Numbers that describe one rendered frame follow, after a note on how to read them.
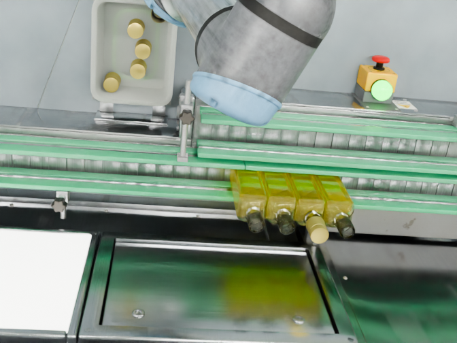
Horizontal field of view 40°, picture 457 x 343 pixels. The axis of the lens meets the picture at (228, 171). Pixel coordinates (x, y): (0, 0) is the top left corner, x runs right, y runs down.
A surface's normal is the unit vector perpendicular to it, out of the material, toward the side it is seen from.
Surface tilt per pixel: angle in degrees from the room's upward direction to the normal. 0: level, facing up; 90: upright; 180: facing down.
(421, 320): 91
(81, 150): 90
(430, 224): 0
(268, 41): 12
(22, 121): 90
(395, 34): 0
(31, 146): 90
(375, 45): 0
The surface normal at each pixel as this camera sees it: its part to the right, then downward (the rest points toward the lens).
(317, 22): 0.51, 0.46
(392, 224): 0.07, 0.41
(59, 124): 0.11, -0.91
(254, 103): 0.22, 0.54
